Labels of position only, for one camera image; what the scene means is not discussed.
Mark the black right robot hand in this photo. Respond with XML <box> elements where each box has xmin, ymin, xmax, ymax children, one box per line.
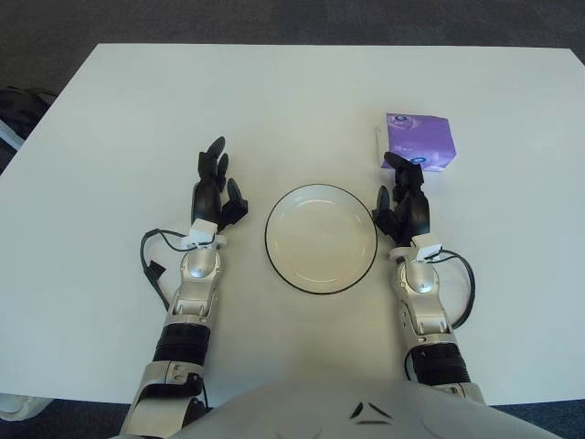
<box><xmin>372</xmin><ymin>152</ymin><xmax>432</xmax><ymax>248</ymax></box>

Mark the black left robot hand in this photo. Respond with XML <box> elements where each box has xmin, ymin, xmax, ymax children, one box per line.
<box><xmin>190</xmin><ymin>135</ymin><xmax>250</xmax><ymax>234</ymax></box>

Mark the purple tissue paper pack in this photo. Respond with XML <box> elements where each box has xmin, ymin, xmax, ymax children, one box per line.
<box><xmin>374</xmin><ymin>112</ymin><xmax>459</xmax><ymax>173</ymax></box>

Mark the white plate with black rim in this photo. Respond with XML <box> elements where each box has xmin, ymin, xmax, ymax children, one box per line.
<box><xmin>263</xmin><ymin>183</ymin><xmax>379</xmax><ymax>294</ymax></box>

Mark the black bag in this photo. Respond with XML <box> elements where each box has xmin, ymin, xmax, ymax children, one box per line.
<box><xmin>0</xmin><ymin>86</ymin><xmax>59</xmax><ymax>152</ymax></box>

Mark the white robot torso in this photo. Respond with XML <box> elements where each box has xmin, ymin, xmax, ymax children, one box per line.
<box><xmin>177</xmin><ymin>372</ymin><xmax>585</xmax><ymax>439</ymax></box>

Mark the white table foot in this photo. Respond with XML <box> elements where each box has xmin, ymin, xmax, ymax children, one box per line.
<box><xmin>0</xmin><ymin>391</ymin><xmax>49</xmax><ymax>420</ymax></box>

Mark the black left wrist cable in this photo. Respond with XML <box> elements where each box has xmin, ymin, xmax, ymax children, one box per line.
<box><xmin>140</xmin><ymin>227</ymin><xmax>193</xmax><ymax>312</ymax></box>

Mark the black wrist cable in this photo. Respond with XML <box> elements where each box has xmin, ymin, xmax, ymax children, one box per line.
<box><xmin>429</xmin><ymin>250</ymin><xmax>476</xmax><ymax>329</ymax></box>
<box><xmin>140</xmin><ymin>227</ymin><xmax>193</xmax><ymax>312</ymax></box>

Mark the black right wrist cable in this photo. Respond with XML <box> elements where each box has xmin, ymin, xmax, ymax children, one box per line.
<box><xmin>429</xmin><ymin>250</ymin><xmax>476</xmax><ymax>329</ymax></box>

